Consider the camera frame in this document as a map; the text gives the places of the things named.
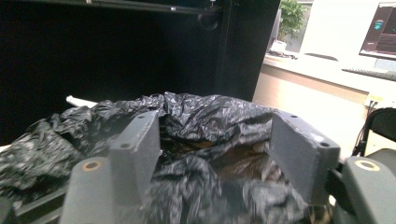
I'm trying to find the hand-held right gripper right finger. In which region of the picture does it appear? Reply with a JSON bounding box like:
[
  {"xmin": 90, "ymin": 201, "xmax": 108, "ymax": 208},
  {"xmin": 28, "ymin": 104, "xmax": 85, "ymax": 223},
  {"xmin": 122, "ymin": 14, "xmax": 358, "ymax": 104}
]
[{"xmin": 269, "ymin": 111, "xmax": 341, "ymax": 204}]

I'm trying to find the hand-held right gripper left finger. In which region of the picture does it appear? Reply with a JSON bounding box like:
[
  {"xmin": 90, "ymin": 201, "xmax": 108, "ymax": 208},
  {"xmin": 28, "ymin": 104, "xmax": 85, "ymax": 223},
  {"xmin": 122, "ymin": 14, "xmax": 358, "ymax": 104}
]
[{"xmin": 109, "ymin": 111, "xmax": 163, "ymax": 206}]

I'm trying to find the black plastic garbage bag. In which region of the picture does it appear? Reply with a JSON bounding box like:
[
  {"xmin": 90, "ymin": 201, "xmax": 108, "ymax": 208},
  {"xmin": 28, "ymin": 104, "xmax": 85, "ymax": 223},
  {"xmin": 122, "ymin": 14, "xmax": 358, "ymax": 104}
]
[{"xmin": 0, "ymin": 91, "xmax": 316, "ymax": 224}]

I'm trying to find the light wooden desk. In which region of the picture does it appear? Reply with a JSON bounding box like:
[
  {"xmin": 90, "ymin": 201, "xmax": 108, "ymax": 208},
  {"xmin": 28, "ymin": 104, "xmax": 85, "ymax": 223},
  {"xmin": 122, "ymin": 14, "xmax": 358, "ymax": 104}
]
[{"xmin": 252, "ymin": 50, "xmax": 396, "ymax": 157}]

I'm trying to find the white tube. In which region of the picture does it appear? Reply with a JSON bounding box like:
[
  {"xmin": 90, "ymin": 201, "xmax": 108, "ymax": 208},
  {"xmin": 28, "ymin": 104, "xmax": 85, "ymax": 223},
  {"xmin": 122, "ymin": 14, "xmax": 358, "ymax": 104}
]
[{"xmin": 65, "ymin": 95, "xmax": 98, "ymax": 109}]

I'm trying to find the black chair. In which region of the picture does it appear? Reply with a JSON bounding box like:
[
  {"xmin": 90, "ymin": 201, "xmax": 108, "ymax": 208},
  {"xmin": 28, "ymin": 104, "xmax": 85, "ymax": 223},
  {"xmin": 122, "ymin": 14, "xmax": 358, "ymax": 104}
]
[{"xmin": 353, "ymin": 106, "xmax": 396, "ymax": 157}]

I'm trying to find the white power strip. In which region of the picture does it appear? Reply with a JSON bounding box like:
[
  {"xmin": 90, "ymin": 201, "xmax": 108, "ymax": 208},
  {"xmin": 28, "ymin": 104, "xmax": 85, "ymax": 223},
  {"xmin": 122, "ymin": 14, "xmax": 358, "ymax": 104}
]
[{"xmin": 365, "ymin": 92, "xmax": 396, "ymax": 110}]

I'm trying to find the dark flat pad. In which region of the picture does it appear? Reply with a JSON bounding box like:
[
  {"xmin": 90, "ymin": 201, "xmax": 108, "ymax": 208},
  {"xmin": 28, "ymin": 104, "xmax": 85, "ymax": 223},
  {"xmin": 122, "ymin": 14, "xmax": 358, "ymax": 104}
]
[{"xmin": 304, "ymin": 51, "xmax": 339, "ymax": 62}]

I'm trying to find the dark keyboard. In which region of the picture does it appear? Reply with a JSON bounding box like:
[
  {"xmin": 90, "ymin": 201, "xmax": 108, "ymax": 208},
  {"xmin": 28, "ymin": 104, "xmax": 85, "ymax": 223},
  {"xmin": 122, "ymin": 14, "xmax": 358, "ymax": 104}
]
[{"xmin": 341, "ymin": 67, "xmax": 396, "ymax": 82}]

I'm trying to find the black curtain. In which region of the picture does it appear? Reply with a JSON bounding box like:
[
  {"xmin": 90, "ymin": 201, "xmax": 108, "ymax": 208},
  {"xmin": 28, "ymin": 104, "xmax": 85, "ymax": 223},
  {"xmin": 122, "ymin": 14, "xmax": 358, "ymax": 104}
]
[{"xmin": 0, "ymin": 0, "xmax": 281, "ymax": 146}]

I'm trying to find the green potted plant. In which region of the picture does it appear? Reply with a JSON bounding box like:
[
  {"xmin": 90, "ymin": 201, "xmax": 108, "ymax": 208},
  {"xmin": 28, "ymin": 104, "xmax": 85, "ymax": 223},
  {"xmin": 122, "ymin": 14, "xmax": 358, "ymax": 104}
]
[{"xmin": 277, "ymin": 0, "xmax": 307, "ymax": 43}]

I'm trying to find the computer monitor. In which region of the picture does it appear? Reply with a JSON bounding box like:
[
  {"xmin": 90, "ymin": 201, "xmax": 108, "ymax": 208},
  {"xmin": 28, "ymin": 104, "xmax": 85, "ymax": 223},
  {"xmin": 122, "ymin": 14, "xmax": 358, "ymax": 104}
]
[{"xmin": 359, "ymin": 1, "xmax": 396, "ymax": 60}]

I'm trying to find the black cable loop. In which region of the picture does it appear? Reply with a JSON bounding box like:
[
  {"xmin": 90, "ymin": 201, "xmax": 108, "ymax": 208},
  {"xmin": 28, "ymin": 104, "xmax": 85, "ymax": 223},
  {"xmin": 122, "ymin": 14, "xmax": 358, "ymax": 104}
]
[{"xmin": 197, "ymin": 10, "xmax": 220, "ymax": 32}]

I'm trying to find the metal rail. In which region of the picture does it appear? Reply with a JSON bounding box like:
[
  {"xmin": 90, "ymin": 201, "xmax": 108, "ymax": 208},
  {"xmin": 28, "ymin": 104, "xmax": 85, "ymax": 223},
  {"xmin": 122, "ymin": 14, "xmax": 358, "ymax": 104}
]
[{"xmin": 31, "ymin": 0, "xmax": 219, "ymax": 15}]

